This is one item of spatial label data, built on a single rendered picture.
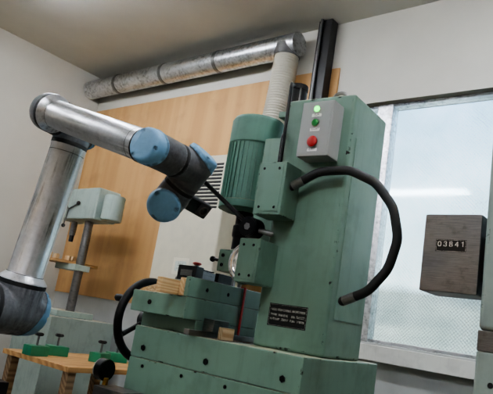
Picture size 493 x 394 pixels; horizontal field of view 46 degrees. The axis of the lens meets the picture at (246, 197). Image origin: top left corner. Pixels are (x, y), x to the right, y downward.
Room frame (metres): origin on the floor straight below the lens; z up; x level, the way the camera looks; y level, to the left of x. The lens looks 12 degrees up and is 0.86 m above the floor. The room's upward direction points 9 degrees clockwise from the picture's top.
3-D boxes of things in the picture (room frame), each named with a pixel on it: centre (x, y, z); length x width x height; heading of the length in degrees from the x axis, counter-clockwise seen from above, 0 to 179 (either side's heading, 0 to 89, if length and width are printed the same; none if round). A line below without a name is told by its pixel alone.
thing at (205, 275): (1.99, 0.13, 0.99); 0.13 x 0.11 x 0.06; 143
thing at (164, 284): (1.86, -0.01, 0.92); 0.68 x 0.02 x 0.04; 143
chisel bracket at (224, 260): (1.83, -0.02, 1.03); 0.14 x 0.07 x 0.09; 53
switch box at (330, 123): (1.54, -0.17, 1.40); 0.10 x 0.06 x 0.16; 53
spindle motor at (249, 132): (1.84, 0.00, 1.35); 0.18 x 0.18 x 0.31
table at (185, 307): (1.94, 0.05, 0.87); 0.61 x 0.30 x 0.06; 143
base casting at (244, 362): (1.77, -0.10, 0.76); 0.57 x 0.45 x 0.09; 53
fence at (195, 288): (1.86, -0.06, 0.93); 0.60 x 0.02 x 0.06; 143
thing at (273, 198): (1.59, -0.08, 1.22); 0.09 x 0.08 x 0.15; 53
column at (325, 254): (1.67, -0.24, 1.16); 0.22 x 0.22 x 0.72; 53
